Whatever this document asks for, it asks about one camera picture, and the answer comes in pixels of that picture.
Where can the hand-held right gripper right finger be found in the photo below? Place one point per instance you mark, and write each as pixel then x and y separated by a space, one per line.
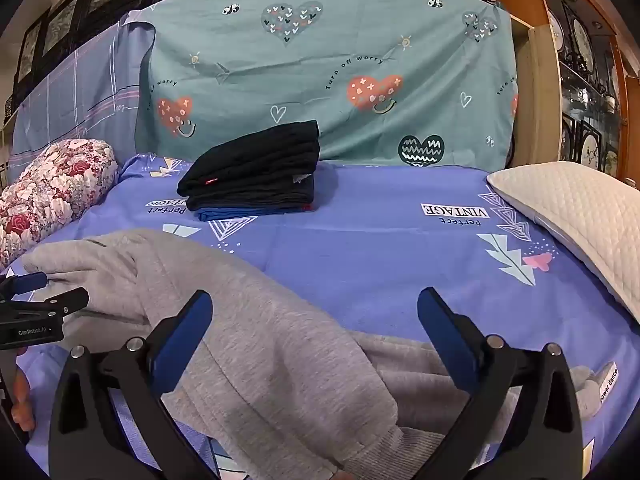
pixel 445 341

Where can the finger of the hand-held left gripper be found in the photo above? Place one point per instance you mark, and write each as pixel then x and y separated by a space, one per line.
pixel 67 300
pixel 22 283

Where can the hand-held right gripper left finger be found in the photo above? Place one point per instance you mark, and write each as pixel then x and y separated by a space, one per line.
pixel 184 341

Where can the blue folded pants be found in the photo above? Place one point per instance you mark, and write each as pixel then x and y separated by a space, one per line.
pixel 250 212

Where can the dark grey folded pants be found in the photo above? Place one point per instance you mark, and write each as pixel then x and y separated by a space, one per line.
pixel 260 196

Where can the black folded pants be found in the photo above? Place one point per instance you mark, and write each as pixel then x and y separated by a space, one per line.
pixel 255 160

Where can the person's left hand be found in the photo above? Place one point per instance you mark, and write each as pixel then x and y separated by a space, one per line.
pixel 22 407

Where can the floral pillow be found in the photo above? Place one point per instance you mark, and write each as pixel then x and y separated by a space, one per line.
pixel 55 190

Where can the purple printed bed sheet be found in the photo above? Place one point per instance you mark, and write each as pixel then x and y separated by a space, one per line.
pixel 380 240

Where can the white folded cloth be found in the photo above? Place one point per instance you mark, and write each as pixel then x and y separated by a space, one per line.
pixel 580 210

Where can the plaid blue-grey sheet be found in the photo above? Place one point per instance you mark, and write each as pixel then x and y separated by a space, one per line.
pixel 80 95

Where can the decorative plate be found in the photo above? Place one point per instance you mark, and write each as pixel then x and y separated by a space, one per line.
pixel 583 45
pixel 555 30
pixel 590 151

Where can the wooden display cabinet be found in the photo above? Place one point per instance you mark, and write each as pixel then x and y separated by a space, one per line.
pixel 545 60

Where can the teal heart printed sheet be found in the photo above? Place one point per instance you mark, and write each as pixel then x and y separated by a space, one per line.
pixel 320 70

